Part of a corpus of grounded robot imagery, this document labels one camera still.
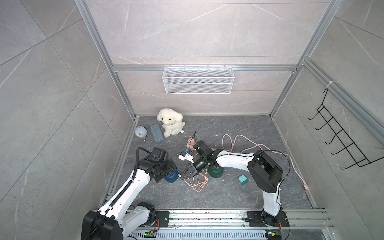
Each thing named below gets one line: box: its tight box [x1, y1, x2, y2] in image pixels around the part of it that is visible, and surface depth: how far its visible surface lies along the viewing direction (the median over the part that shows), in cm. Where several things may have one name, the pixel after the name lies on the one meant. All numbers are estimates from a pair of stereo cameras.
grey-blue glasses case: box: [150, 124, 165, 144], surface depth 106 cm
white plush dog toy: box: [156, 108, 186, 138], surface depth 97 cm
